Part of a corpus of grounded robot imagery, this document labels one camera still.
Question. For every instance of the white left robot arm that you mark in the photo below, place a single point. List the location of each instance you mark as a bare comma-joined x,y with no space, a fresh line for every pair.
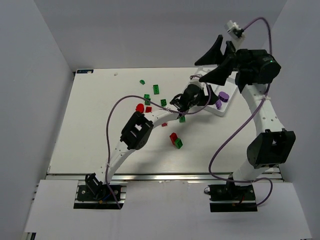
137,131

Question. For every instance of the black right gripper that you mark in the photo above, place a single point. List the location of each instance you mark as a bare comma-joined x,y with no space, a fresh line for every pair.
232,58

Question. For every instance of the red rectangular lego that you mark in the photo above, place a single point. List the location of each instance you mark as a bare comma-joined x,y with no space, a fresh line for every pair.
148,109

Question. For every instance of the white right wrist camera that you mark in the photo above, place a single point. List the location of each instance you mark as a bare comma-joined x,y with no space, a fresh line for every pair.
235,31

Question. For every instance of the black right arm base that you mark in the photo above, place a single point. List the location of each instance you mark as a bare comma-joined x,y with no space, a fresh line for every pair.
231,198

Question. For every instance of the blue table label left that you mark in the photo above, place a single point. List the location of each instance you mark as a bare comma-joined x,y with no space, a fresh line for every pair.
84,71

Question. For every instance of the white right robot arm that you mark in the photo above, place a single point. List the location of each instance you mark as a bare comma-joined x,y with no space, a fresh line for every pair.
273,142

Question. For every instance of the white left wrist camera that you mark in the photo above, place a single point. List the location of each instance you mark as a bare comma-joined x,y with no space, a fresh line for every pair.
195,80

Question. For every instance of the red round lego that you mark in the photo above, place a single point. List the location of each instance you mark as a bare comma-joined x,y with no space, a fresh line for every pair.
140,108

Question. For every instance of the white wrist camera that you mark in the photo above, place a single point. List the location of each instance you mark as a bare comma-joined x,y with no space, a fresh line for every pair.
195,80
235,31

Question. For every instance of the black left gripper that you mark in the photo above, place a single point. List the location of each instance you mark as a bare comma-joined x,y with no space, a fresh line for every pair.
208,94

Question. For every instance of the green square lego lower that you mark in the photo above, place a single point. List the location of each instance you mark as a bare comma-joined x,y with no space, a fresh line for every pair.
182,119

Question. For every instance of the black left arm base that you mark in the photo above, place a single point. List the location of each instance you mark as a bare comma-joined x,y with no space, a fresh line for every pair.
85,199

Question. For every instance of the green long lego top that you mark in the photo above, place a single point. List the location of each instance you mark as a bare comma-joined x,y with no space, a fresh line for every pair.
156,89

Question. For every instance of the green lego pair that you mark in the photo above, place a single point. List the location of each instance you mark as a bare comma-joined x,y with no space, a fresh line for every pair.
147,99

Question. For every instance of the white divided tray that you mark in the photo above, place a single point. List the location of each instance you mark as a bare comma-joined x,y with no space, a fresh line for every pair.
230,88

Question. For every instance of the purple round lego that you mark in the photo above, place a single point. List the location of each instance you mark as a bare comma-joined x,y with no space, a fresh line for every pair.
223,96

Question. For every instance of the small red lego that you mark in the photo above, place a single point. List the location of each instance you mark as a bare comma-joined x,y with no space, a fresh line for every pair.
173,137

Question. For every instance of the green lego centre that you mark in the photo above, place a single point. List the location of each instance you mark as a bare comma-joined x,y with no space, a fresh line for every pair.
163,102

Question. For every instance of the purple small lego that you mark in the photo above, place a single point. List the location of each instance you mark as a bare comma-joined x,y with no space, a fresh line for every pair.
219,104

